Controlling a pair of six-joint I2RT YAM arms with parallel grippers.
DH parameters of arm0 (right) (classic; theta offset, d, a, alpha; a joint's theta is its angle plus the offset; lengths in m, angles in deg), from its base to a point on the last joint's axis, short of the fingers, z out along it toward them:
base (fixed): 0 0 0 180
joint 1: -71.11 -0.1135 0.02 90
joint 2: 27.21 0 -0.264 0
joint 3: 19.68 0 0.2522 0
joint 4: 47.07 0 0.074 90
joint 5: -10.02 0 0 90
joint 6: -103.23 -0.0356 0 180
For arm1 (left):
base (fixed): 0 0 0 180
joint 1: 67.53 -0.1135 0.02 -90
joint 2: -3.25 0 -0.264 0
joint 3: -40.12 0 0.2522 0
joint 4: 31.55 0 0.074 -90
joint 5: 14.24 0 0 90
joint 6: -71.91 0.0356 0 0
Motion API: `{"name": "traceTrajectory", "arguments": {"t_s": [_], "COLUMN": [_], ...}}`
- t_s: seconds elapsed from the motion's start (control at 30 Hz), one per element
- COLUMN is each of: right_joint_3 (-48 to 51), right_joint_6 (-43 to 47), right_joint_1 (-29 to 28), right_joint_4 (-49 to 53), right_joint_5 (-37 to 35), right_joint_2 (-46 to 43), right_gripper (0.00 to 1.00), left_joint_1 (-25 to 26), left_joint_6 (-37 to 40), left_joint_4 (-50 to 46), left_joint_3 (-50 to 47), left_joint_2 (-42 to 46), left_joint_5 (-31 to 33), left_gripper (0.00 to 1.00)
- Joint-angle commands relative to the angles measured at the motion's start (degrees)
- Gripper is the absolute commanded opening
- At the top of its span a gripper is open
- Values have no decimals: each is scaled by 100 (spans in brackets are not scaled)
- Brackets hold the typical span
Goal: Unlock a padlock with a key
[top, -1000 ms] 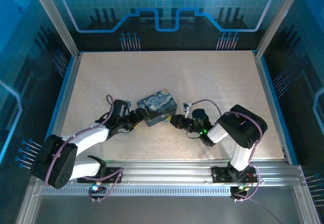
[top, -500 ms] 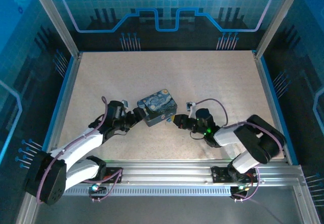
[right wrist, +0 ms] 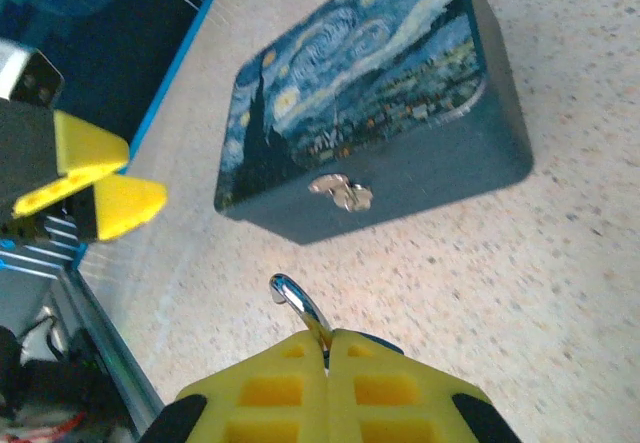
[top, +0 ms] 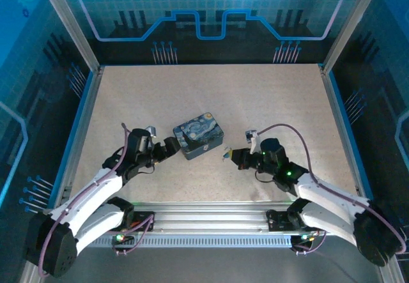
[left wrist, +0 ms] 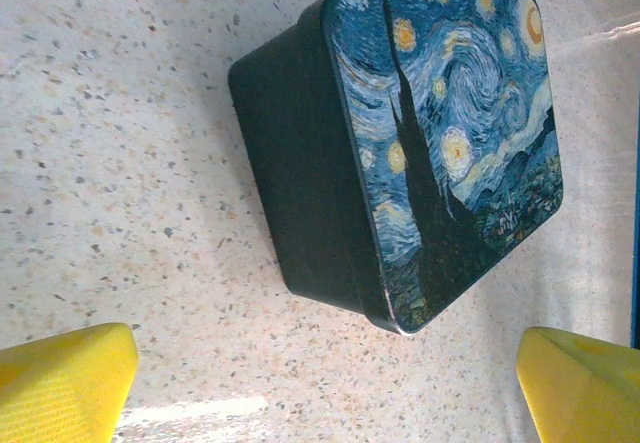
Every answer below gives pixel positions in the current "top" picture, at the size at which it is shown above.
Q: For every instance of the aluminium table side rail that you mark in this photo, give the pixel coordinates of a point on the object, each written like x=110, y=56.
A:
x=342, y=136
x=80, y=136

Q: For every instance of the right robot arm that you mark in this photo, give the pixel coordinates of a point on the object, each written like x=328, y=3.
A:
x=332, y=219

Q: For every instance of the small circuit board with LED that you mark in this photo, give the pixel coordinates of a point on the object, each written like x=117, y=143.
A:
x=120, y=239
x=303, y=239

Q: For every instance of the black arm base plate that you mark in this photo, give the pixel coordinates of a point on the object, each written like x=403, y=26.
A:
x=276, y=220
x=143, y=220

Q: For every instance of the starry night tin box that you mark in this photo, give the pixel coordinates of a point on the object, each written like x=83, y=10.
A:
x=198, y=133

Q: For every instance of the wide aluminium frame rail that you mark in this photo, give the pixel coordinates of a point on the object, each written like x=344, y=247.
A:
x=207, y=216

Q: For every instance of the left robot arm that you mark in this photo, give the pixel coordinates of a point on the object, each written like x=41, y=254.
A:
x=54, y=251

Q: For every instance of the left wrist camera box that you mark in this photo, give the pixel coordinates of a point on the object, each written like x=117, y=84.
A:
x=151, y=131

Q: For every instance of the small silver padlock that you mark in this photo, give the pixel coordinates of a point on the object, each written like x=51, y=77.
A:
x=206, y=148

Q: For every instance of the aluminium frame post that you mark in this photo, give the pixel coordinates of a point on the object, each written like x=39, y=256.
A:
x=350, y=24
x=68, y=24

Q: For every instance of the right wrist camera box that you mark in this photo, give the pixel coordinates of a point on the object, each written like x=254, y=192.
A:
x=250, y=135

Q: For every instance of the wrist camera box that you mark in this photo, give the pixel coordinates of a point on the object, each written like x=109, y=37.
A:
x=151, y=131
x=250, y=135

